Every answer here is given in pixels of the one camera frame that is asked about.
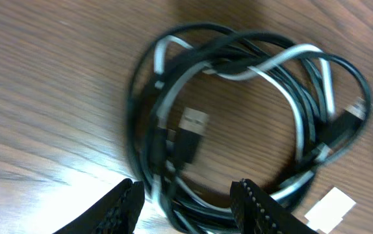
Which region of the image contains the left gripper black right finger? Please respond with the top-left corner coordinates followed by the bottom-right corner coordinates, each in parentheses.
top-left (229, 179), bottom-right (317, 234)

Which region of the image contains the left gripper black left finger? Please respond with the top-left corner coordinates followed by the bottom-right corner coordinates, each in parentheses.
top-left (55, 179), bottom-right (145, 234)

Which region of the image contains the white USB cable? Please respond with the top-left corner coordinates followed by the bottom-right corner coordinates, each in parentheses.
top-left (150, 34), bottom-right (358, 234)

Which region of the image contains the black USB-C cable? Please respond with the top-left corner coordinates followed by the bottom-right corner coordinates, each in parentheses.
top-left (134, 29), bottom-right (373, 228)

